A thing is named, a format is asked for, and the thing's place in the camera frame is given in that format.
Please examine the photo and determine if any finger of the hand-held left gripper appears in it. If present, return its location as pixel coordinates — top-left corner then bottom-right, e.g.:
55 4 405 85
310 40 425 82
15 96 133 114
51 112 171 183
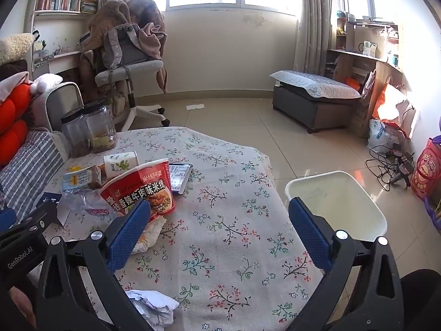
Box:
0 201 60 240

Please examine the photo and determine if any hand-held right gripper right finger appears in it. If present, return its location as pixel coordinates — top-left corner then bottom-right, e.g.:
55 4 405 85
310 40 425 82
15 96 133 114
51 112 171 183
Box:
287 196 404 331

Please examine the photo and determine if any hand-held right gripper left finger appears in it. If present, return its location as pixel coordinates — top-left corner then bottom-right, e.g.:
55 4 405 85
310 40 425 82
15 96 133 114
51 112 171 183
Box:
36 200 152 331

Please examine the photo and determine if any white plastic bin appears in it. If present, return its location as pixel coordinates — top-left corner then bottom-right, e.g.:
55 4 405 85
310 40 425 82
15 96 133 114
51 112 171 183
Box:
284 170 388 242

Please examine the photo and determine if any red instant noodle cup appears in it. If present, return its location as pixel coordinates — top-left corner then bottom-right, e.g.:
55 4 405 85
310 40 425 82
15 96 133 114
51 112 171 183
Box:
98 159 176 225

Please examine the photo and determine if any crumpled white tissue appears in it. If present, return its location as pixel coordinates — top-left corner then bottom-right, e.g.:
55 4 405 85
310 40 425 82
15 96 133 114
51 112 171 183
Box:
131 215 168 254

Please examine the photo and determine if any dark blue small box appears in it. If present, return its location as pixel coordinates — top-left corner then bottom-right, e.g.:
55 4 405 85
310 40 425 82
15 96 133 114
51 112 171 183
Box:
35 192 63 209

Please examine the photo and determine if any grey striped blanket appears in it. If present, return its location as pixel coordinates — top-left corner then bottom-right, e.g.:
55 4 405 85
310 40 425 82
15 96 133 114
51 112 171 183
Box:
0 129 64 223

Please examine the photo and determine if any crushed clear plastic bottle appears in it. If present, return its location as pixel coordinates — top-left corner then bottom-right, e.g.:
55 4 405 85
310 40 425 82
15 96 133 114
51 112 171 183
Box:
57 188 125 218

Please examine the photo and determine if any blue and white carton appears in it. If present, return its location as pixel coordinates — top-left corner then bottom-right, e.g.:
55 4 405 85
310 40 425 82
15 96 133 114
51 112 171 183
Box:
62 165 102 192

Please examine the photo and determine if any white paper cup green print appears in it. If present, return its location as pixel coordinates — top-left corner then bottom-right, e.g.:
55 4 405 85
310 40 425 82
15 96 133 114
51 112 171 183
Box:
103 151 139 178

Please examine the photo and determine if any crumpled white paper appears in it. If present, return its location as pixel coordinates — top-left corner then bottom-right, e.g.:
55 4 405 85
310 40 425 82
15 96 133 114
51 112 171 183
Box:
125 290 180 328

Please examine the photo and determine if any floral tablecloth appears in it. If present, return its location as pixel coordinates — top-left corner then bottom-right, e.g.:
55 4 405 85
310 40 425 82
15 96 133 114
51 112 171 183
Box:
28 126 326 331

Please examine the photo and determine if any clear jar with dark contents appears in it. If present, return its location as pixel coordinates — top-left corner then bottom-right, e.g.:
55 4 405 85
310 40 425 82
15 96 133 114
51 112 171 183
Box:
61 108 93 158

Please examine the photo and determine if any red cushion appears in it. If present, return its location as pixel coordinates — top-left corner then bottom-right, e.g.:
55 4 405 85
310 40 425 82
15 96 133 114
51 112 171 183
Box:
0 83 32 166

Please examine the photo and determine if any clear jar with biscuits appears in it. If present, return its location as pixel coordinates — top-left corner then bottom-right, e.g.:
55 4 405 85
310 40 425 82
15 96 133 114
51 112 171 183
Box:
83 98 118 154

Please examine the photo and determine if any white chair grey back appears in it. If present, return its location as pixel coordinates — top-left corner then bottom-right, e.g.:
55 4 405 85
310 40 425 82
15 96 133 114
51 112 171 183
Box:
33 82 85 133

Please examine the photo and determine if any white plastic bag blue print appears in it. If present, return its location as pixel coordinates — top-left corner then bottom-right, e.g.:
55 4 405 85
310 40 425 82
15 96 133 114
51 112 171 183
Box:
366 119 404 154

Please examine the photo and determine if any red printed bag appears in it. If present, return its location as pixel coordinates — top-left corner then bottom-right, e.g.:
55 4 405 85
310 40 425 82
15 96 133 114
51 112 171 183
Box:
410 137 441 201

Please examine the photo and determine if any orange plastic bag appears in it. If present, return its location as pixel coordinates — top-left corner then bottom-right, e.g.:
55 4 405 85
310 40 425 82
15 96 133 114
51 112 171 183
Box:
372 83 419 138

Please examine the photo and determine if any patterned grey cushion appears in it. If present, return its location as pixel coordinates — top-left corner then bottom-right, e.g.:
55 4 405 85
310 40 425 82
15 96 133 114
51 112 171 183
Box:
269 70 362 100

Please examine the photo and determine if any grey office chair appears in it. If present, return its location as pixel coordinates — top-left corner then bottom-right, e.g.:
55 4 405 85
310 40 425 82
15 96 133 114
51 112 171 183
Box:
95 24 171 132

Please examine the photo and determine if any wooden shelf desk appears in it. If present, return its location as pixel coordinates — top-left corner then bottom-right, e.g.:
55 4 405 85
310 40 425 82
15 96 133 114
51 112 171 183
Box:
324 20 404 138

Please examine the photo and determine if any grey backpack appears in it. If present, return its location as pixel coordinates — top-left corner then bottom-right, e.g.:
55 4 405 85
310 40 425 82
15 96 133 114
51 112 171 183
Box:
101 22 138 70

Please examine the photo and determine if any beige curtain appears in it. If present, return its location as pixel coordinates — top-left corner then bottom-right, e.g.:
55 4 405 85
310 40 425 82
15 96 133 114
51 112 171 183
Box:
293 0 348 76

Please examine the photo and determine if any office chair with clothes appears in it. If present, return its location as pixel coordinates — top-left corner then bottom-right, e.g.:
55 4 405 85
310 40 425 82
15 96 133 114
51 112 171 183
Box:
80 0 168 94

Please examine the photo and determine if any tangle of black cables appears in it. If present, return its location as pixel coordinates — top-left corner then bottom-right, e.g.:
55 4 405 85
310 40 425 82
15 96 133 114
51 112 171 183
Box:
365 141 416 192

